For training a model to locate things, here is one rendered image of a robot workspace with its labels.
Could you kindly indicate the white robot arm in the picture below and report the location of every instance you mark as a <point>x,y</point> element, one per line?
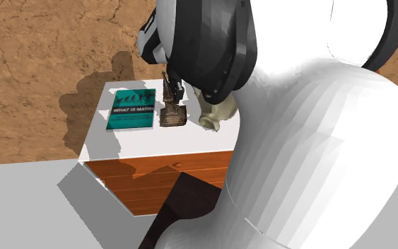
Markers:
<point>309,145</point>

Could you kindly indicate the teal book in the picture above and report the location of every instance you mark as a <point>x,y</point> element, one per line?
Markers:
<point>131,110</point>

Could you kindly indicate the cream vase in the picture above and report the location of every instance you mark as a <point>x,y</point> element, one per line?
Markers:
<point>217,112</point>

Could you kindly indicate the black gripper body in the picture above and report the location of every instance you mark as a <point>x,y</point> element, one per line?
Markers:
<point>178,90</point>

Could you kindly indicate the brown tower figure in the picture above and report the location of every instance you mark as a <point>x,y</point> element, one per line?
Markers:
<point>172,116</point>

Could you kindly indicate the white-topped wooden chest of drawers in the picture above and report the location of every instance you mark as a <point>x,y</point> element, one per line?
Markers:
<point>171,145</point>

